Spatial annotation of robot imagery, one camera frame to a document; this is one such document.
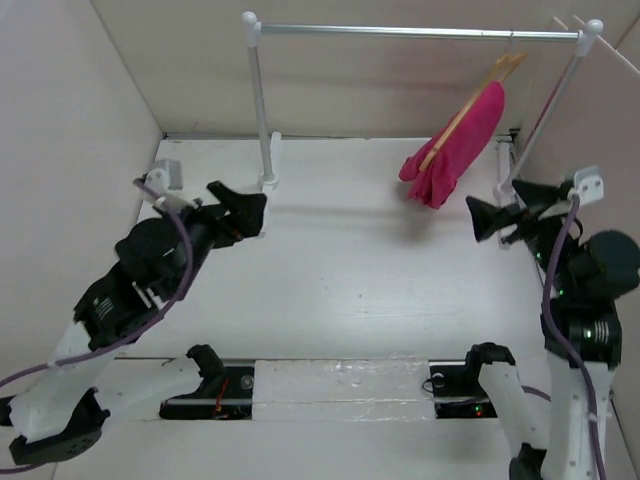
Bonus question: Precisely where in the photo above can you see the white metal clothes rack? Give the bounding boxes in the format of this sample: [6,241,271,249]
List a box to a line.
[241,11,604,200]

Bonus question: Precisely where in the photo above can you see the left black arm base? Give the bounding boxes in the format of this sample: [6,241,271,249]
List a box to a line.
[159,344,255,421]

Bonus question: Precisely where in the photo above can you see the aluminium table edge rail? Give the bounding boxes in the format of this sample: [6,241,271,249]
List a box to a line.
[163,132,516,142]

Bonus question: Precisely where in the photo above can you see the wooden clothes hanger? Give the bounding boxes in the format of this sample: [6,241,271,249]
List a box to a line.
[418,29,529,174]

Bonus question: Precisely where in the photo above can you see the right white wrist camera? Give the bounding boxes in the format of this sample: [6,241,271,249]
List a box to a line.
[565,166,604,205]

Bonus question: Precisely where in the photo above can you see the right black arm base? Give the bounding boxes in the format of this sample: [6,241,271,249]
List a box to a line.
[422,360,497,420]

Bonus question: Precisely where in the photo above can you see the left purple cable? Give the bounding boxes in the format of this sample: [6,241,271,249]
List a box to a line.
[0,177,195,476]

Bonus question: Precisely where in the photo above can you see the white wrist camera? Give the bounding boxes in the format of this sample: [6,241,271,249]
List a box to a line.
[134,159,196,212]
[565,166,604,205]

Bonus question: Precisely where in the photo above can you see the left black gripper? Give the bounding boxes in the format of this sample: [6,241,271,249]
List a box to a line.
[161,181,271,300]

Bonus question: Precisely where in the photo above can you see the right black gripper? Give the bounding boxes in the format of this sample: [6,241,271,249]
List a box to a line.
[469,177,581,294]

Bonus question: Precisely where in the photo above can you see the pink trousers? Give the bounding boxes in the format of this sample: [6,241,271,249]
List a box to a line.
[398,81,506,209]

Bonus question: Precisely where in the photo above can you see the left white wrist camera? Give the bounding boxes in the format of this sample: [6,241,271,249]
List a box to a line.
[134,159,196,212]

